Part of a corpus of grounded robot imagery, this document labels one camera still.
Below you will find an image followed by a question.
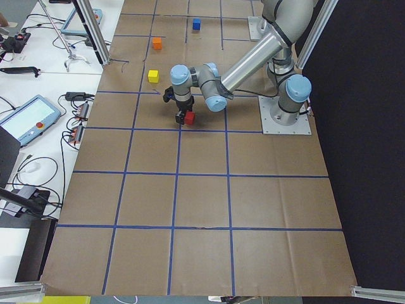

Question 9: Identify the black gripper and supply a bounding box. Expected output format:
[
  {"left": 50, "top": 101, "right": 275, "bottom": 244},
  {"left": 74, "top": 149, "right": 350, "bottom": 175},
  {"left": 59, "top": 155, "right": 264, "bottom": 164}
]
[{"left": 173, "top": 93, "right": 194, "bottom": 124}]

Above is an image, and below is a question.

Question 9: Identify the red wooden block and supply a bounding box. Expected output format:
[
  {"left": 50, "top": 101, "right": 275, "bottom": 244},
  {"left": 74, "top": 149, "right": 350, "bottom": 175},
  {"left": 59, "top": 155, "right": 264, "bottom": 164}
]
[{"left": 184, "top": 111, "right": 196, "bottom": 125}]

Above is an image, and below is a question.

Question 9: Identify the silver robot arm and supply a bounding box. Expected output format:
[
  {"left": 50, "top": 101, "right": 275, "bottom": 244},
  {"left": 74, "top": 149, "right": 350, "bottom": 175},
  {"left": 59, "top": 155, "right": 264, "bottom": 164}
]
[{"left": 163, "top": 0, "right": 315, "bottom": 125}]

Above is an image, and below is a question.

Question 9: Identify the yellow wooden block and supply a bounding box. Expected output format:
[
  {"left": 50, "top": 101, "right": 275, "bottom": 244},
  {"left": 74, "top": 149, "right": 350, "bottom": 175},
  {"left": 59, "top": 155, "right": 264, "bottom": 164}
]
[{"left": 147, "top": 70, "right": 159, "bottom": 84}]

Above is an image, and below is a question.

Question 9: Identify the orange wooden block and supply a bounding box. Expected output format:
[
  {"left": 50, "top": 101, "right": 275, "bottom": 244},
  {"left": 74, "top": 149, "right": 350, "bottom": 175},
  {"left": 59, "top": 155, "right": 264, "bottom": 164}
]
[{"left": 152, "top": 37, "right": 163, "bottom": 50}]

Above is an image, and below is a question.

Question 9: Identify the blue wooden block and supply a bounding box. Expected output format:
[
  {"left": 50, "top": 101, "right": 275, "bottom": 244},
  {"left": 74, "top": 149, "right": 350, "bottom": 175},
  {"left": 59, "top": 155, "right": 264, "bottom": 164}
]
[{"left": 192, "top": 18, "right": 201, "bottom": 31}]

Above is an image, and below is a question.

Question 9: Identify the brown paper table cover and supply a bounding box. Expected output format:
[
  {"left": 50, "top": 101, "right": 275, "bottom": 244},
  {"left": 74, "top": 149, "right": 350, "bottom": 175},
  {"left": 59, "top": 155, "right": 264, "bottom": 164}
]
[{"left": 41, "top": 1, "right": 356, "bottom": 296}]

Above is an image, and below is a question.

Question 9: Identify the black power adapter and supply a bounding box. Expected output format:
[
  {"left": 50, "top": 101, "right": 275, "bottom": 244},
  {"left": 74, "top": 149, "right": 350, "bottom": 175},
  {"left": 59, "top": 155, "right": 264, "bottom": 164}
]
[{"left": 65, "top": 92, "right": 86, "bottom": 101}]

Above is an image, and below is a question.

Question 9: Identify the teach pendant tablet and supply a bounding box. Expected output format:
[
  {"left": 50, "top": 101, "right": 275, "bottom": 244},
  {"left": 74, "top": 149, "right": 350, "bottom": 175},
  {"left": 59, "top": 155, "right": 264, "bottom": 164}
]
[
  {"left": 1, "top": 94, "right": 61, "bottom": 147},
  {"left": 59, "top": 6, "right": 105, "bottom": 36}
]

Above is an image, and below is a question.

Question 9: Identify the black curtain panel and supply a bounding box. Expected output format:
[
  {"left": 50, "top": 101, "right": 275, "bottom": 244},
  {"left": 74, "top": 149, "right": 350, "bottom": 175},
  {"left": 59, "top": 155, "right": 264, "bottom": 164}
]
[{"left": 304, "top": 1, "right": 404, "bottom": 290}]

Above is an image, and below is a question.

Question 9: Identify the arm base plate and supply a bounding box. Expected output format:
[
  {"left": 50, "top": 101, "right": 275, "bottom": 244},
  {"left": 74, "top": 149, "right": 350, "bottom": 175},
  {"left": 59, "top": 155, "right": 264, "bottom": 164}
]
[
  {"left": 258, "top": 96, "right": 311, "bottom": 136},
  {"left": 247, "top": 16, "right": 268, "bottom": 41}
]

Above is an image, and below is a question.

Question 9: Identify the aluminium frame post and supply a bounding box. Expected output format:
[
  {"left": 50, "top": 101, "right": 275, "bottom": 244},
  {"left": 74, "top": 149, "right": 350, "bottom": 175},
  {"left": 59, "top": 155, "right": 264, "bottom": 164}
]
[{"left": 73, "top": 0, "right": 111, "bottom": 66}]

